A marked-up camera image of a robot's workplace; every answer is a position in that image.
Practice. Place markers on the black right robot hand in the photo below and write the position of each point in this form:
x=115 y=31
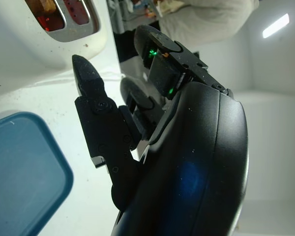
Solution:
x=191 y=159

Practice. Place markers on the brown toast slice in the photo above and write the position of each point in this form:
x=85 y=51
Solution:
x=47 y=4

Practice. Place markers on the person in cream jacket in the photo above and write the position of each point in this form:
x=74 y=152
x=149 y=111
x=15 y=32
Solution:
x=206 y=17

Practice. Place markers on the cream white two-slot toaster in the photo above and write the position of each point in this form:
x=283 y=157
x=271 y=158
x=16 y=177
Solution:
x=19 y=44

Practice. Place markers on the teal plastic tray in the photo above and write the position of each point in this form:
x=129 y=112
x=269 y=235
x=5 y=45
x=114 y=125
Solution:
x=24 y=177

